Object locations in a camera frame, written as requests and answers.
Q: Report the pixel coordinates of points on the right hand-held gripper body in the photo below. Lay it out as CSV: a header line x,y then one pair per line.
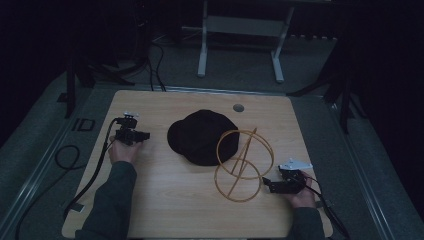
x,y
292,180

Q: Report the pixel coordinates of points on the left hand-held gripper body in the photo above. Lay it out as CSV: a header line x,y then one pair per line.
x,y
126,131

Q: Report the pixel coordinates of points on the black hat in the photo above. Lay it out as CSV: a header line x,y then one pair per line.
x,y
200,136

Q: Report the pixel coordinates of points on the person's right hand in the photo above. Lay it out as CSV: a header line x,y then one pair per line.
x,y
305,196

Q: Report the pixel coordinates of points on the person's left hand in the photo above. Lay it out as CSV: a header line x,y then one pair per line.
x,y
122,152

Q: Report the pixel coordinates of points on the black metal stand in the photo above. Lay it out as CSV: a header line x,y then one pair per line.
x,y
70,90
343,86

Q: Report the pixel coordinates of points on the white metal desk frame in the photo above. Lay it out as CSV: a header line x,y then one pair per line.
x,y
240,26

